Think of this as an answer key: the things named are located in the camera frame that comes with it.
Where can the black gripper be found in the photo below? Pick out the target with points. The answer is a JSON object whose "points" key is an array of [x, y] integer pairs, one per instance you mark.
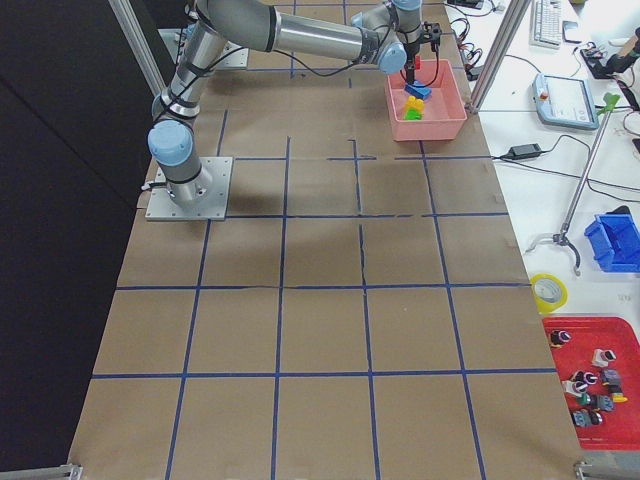
{"points": [[411, 52]]}

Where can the blue toy block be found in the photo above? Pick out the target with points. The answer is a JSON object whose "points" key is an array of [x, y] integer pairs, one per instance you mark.
{"points": [[418, 90]]}

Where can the yellow toy block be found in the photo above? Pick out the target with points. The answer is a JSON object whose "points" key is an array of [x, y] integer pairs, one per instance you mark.
{"points": [[414, 104]]}

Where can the green toy block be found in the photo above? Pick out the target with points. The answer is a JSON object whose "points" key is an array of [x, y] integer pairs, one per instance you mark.
{"points": [[412, 115]]}

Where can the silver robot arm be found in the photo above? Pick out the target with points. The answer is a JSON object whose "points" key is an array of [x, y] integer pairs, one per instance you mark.
{"points": [[388, 36]]}

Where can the pink plastic box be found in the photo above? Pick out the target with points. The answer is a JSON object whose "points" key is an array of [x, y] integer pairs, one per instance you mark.
{"points": [[444, 113]]}

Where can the black power adapter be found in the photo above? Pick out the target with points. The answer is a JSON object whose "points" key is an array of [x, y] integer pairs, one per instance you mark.
{"points": [[525, 151]]}

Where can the white keyboard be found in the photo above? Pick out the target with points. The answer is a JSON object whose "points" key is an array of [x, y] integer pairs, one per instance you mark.
{"points": [[545, 23]]}

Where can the teach pendant tablet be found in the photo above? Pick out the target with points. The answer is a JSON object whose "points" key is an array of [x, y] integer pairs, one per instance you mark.
{"points": [[565, 102]]}

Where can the metal reacher grabber tool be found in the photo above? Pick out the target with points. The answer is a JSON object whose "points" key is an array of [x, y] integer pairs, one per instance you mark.
{"points": [[560, 238]]}

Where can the yellow tape roll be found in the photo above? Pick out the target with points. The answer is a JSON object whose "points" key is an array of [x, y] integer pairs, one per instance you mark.
{"points": [[549, 292]]}

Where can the blue plastic bin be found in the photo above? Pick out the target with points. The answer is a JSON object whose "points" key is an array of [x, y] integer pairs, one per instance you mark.
{"points": [[614, 239]]}

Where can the red plastic tray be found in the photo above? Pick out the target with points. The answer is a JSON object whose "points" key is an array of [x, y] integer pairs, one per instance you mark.
{"points": [[597, 361]]}

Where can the aluminium frame post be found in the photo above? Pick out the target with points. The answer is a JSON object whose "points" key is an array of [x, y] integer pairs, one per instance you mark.
{"points": [[503, 39]]}

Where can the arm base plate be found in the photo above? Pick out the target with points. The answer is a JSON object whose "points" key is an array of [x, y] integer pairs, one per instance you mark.
{"points": [[204, 198], [233, 57]]}

